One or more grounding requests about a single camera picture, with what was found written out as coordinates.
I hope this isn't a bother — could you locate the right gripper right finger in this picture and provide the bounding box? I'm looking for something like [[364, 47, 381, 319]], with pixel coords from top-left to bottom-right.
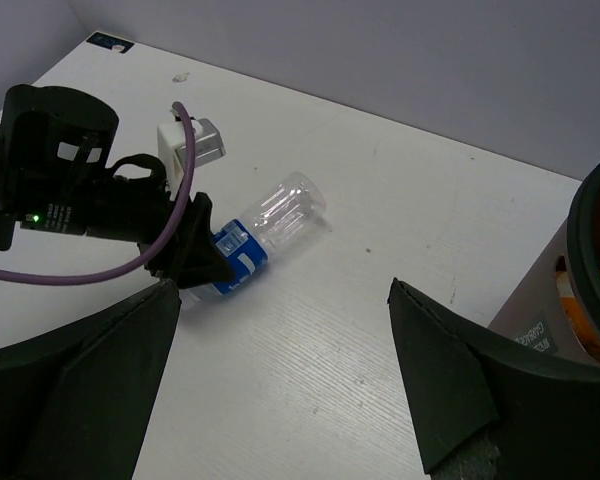
[[388, 280, 600, 479]]

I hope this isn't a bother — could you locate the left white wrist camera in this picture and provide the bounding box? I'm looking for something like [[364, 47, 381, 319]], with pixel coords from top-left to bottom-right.
[[156, 115, 228, 192]]

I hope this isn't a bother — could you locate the blue label clear bottle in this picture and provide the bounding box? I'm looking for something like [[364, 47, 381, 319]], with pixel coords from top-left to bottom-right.
[[179, 170, 328, 304]]

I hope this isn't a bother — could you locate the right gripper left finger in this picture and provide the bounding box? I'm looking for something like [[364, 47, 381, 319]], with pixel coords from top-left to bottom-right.
[[0, 280, 181, 479]]

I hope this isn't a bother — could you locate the brown plastic bin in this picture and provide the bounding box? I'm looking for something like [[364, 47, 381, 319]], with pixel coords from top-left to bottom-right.
[[489, 164, 600, 367]]

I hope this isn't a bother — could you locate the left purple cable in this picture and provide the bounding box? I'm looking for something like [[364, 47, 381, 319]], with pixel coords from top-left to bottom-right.
[[0, 101, 199, 287]]

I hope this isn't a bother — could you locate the blue corner sticker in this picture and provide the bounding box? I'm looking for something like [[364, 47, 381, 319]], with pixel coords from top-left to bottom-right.
[[86, 31, 135, 54]]

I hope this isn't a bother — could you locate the orange barcode juice bottle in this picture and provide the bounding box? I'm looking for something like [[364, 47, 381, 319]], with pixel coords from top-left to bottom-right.
[[555, 270, 600, 363]]

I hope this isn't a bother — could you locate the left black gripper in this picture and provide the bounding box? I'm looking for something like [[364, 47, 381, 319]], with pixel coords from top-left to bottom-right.
[[0, 84, 234, 289]]

